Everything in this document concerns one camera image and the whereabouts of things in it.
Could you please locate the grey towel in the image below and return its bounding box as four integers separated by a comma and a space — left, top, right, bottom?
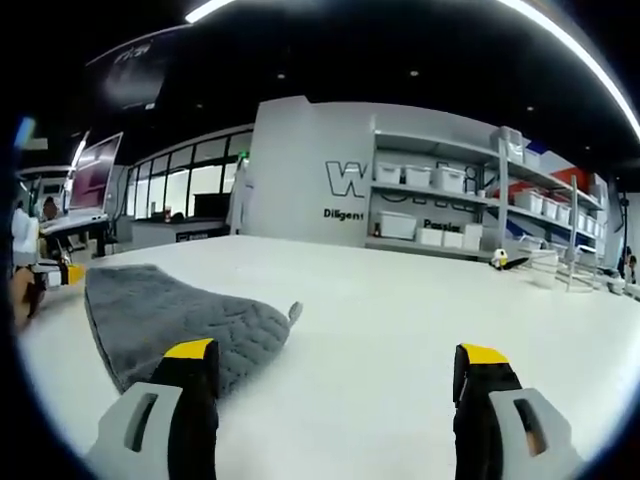
83, 263, 304, 399

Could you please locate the white computer desk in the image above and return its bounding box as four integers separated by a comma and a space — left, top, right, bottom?
37, 207, 111, 259

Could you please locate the computer monitor purple screen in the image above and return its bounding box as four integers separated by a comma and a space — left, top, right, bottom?
67, 132, 124, 211

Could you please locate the grey low cabinet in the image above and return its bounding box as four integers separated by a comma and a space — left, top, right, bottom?
130, 219, 232, 249

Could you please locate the idle hand-held gripper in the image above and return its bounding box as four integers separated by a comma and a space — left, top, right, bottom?
489, 247, 531, 274

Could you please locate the white ribbed container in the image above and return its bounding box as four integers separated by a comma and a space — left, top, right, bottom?
529, 249, 559, 289

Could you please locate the black framed glass partition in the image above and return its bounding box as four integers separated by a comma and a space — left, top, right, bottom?
124, 130, 254, 221

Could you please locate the white hanging cloth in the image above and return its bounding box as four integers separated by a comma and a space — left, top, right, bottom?
228, 159, 256, 236

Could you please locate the dark hanging ceiling sign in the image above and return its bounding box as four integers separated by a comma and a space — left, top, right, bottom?
84, 27, 174, 111

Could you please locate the grey metal shelving rack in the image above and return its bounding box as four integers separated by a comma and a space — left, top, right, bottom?
372, 127, 506, 251
494, 124, 609, 261

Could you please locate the metal shelf with white bins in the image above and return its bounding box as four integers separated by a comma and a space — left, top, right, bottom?
374, 132, 604, 249

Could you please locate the black tripod stand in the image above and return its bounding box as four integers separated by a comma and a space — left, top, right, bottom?
615, 189, 632, 246

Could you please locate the short ceiling light strip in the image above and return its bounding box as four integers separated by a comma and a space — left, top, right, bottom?
184, 0, 236, 24

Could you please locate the long ceiling light strip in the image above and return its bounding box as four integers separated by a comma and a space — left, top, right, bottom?
497, 0, 640, 144

